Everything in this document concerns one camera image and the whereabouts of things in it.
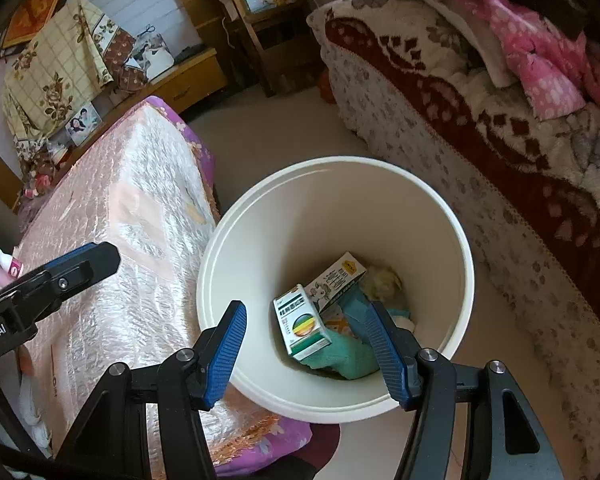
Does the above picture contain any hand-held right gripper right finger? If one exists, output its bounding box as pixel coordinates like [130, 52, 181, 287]
[364, 301, 566, 480]

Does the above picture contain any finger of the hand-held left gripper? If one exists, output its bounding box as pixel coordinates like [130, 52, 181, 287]
[10, 241, 122, 323]

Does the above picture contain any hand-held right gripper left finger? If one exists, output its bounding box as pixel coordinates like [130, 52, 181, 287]
[55, 300, 248, 480]

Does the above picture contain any green towel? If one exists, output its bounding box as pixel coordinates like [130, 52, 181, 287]
[300, 290, 411, 381]

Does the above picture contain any white green striped medicine box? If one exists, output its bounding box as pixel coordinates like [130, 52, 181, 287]
[272, 283, 332, 358]

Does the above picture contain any white carton teal round logo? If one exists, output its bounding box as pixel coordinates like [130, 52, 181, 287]
[305, 251, 368, 318]

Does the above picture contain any white round bin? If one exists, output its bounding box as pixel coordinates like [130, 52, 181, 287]
[196, 156, 476, 423]

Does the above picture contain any white bottle pink label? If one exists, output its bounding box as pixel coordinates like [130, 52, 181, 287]
[0, 246, 22, 278]

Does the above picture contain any floral fabric bundle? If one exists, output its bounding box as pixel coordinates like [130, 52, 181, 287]
[15, 135, 71, 201]

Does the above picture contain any framed couple photo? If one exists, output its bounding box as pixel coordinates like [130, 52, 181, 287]
[65, 102, 101, 143]

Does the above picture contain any yellow floral checked cloth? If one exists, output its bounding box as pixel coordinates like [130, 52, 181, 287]
[2, 0, 116, 136]

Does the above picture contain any floral brown white blanket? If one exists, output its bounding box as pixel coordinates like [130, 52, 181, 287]
[306, 0, 600, 480]

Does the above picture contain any brown patterned cloth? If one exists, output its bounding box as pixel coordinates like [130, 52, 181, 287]
[102, 25, 151, 91]

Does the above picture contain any wedding photo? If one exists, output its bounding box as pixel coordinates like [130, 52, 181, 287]
[125, 34, 175, 78]

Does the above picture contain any red orange plastic bag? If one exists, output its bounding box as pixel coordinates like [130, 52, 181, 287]
[316, 72, 338, 106]

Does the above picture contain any dark wooden rack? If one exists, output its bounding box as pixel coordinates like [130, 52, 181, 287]
[202, 0, 326, 98]

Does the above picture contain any pink dotted cloth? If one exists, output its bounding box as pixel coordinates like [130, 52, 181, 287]
[395, 0, 600, 121]

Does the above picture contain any red gold wall hanging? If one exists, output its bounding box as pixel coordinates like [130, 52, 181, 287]
[0, 0, 73, 53]

